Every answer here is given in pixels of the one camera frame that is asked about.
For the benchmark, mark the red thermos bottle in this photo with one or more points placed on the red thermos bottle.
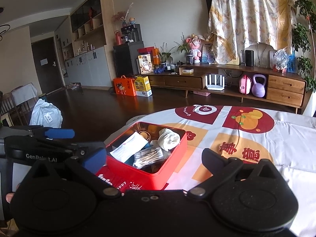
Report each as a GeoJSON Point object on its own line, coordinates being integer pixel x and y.
{"type": "Point", "coordinates": [118, 38]}

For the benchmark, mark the dark teapot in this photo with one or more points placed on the dark teapot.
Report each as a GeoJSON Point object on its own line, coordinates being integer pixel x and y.
{"type": "Point", "coordinates": [179, 63]}

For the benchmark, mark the pink plush doll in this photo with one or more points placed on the pink plush doll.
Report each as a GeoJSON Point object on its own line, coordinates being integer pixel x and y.
{"type": "Point", "coordinates": [195, 49]}

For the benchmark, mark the red tin box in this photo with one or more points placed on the red tin box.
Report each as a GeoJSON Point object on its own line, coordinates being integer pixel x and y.
{"type": "Point", "coordinates": [172, 165]}

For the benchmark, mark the white towel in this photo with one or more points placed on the white towel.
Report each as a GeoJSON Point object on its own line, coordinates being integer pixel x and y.
{"type": "Point", "coordinates": [169, 139]}

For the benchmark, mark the dark wooden door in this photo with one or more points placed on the dark wooden door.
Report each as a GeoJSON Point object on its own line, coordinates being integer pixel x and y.
{"type": "Point", "coordinates": [47, 66]}

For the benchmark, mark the floral cloth cover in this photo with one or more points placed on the floral cloth cover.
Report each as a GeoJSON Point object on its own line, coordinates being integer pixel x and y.
{"type": "Point", "coordinates": [249, 19]}

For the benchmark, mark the white router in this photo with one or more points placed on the white router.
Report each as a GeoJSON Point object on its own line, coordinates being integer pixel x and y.
{"type": "Point", "coordinates": [215, 84]}

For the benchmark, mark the wooden wall cabinet unit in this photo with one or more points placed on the wooden wall cabinet unit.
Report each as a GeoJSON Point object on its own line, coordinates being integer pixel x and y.
{"type": "Point", "coordinates": [98, 61]}

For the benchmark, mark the teal waste bin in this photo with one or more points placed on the teal waste bin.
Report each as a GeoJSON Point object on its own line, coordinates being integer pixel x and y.
{"type": "Point", "coordinates": [42, 95]}

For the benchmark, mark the wooden chair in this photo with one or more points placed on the wooden chair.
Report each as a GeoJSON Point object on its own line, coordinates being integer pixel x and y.
{"type": "Point", "coordinates": [12, 108]}

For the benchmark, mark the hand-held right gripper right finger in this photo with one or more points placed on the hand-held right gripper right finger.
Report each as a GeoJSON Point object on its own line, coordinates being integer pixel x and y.
{"type": "Point", "coordinates": [212, 158]}

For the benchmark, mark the tall orange box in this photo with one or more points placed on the tall orange box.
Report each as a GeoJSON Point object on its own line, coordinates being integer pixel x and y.
{"type": "Point", "coordinates": [156, 56]}

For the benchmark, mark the small green potted plant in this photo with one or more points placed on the small green potted plant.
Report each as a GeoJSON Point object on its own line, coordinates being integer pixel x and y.
{"type": "Point", "coordinates": [166, 56]}

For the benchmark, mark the flat pink box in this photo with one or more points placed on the flat pink box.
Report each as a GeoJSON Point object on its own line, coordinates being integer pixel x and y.
{"type": "Point", "coordinates": [201, 93]}

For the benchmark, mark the pink white label card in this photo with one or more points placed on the pink white label card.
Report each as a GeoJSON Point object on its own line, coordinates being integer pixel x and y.
{"type": "Point", "coordinates": [129, 148]}

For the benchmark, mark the yellow carton box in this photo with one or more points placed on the yellow carton box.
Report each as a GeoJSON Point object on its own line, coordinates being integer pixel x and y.
{"type": "Point", "coordinates": [143, 86]}

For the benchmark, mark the small yellow white box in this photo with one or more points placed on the small yellow white box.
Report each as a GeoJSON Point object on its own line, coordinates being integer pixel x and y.
{"type": "Point", "coordinates": [186, 70]}

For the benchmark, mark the tall green potted tree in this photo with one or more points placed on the tall green potted tree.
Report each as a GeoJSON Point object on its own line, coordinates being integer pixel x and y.
{"type": "Point", "coordinates": [305, 42]}

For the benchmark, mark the person's left hand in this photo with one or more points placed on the person's left hand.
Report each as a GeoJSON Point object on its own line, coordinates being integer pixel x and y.
{"type": "Point", "coordinates": [9, 198]}

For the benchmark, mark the black ceiling lamp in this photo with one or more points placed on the black ceiling lamp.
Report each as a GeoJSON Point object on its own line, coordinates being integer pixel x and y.
{"type": "Point", "coordinates": [3, 30]}

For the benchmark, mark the clear plastic bag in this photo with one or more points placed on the clear plastic bag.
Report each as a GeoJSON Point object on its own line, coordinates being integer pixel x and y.
{"type": "Point", "coordinates": [280, 60]}

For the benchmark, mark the black cabinet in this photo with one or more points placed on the black cabinet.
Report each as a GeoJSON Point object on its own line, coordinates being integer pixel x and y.
{"type": "Point", "coordinates": [124, 64]}

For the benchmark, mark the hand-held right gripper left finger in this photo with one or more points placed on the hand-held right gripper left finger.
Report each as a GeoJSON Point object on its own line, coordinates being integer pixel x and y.
{"type": "Point", "coordinates": [95, 158]}

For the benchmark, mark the small figurine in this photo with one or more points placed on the small figurine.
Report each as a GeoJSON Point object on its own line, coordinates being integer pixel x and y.
{"type": "Point", "coordinates": [132, 21]}

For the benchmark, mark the purple kettlebell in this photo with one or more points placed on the purple kettlebell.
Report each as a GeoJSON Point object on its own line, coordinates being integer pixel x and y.
{"type": "Point", "coordinates": [258, 88]}

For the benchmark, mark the potted orchid plant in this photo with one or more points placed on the potted orchid plant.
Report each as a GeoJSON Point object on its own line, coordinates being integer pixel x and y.
{"type": "Point", "coordinates": [186, 51]}

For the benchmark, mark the black smart speaker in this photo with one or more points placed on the black smart speaker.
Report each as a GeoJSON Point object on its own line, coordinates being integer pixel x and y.
{"type": "Point", "coordinates": [249, 58]}

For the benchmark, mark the wooden television cabinet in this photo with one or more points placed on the wooden television cabinet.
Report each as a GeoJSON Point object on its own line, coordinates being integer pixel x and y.
{"type": "Point", "coordinates": [284, 86]}

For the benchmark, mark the vase with dried flowers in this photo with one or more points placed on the vase with dried flowers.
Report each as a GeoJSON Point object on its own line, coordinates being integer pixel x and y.
{"type": "Point", "coordinates": [122, 17]}

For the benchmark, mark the red tin lid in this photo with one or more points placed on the red tin lid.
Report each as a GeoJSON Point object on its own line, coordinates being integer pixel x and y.
{"type": "Point", "coordinates": [116, 177]}

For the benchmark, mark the pastel picture card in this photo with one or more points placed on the pastel picture card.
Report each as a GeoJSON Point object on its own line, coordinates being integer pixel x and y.
{"type": "Point", "coordinates": [207, 53]}

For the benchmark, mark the black coffee machine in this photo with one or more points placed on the black coffee machine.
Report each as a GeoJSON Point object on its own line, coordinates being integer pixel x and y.
{"type": "Point", "coordinates": [133, 33]}

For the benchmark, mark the pink toy case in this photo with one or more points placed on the pink toy case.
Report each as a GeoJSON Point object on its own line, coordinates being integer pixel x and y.
{"type": "Point", "coordinates": [245, 85]}

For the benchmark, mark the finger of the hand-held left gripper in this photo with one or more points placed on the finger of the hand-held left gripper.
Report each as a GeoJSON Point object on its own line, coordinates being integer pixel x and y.
{"type": "Point", "coordinates": [84, 147]}
{"type": "Point", "coordinates": [60, 133]}

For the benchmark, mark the grey picture board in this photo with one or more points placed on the grey picture board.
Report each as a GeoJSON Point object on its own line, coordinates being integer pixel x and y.
{"type": "Point", "coordinates": [272, 59]}

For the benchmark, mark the white parcel bag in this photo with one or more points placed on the white parcel bag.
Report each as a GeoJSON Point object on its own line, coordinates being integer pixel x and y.
{"type": "Point", "coordinates": [45, 114]}

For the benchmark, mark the blue dumbbells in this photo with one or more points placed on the blue dumbbells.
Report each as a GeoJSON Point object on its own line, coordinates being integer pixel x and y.
{"type": "Point", "coordinates": [159, 70]}

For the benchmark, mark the cotton swab pack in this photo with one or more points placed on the cotton swab pack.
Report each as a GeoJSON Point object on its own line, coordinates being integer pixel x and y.
{"type": "Point", "coordinates": [151, 156]}

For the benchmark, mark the black television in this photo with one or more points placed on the black television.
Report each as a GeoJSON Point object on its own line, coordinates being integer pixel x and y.
{"type": "Point", "coordinates": [209, 2]}

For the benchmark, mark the red gift box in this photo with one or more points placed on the red gift box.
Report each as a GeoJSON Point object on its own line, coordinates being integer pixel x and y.
{"type": "Point", "coordinates": [145, 50]}

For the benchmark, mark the orange gift box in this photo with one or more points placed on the orange gift box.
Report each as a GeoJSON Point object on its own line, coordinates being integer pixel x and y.
{"type": "Point", "coordinates": [124, 87]}

